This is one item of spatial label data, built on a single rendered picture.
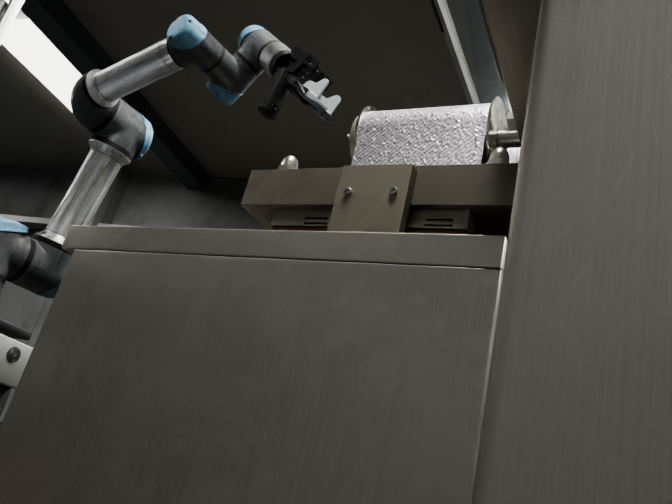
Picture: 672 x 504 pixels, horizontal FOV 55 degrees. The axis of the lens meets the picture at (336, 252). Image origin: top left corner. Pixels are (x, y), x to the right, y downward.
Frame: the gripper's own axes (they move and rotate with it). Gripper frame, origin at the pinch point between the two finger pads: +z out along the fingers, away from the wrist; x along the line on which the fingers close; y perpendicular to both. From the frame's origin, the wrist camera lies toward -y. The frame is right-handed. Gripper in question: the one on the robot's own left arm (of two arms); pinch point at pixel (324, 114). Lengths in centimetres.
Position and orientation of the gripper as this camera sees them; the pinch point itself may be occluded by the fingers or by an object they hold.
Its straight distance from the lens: 135.3
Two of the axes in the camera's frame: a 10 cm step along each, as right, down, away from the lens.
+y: 7.2, -6.9, -0.3
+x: 4.2, 4.0, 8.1
